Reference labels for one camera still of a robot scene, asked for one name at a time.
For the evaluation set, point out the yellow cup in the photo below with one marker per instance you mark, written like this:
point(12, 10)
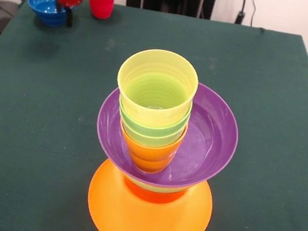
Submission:
point(150, 103)

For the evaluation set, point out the lime green cup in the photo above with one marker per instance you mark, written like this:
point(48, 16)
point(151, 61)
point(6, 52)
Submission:
point(153, 140)

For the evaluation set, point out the small red-orange bowl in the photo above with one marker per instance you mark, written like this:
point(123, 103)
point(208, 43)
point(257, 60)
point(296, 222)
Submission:
point(155, 197)

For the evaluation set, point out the purple bowl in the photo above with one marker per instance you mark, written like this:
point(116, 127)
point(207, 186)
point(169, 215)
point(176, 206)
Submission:
point(208, 159)

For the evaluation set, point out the dark green table cloth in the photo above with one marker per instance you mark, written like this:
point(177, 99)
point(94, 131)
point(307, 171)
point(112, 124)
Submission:
point(30, 175)

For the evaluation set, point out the blue bowl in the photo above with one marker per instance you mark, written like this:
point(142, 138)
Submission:
point(42, 7)

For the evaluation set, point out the light green bowl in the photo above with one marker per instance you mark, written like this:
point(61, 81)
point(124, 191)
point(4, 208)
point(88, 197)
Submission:
point(157, 187)

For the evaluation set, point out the orange cup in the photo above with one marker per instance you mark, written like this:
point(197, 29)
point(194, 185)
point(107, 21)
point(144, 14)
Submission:
point(150, 156)

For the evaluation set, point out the large orange bowl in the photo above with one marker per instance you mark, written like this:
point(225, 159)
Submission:
point(145, 225)

